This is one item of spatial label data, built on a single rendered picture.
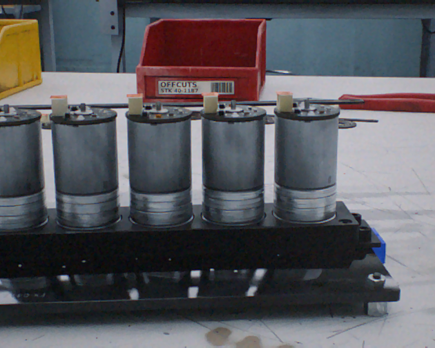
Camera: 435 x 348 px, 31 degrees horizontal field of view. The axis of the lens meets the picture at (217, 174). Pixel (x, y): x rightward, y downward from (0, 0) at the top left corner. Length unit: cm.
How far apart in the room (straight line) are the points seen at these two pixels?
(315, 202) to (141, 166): 7
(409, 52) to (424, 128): 422
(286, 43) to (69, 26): 133
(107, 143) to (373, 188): 18
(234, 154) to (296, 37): 447
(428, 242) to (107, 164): 14
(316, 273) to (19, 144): 12
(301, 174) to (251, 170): 2
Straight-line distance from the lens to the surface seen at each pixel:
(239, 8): 270
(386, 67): 479
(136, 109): 29
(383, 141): 53
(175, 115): 29
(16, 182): 30
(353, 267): 29
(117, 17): 274
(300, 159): 29
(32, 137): 30
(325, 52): 476
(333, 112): 30
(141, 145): 29
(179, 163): 29
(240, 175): 29
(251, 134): 29
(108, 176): 30
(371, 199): 40
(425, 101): 63
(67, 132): 29
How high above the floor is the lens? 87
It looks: 16 degrees down
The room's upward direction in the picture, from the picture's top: straight up
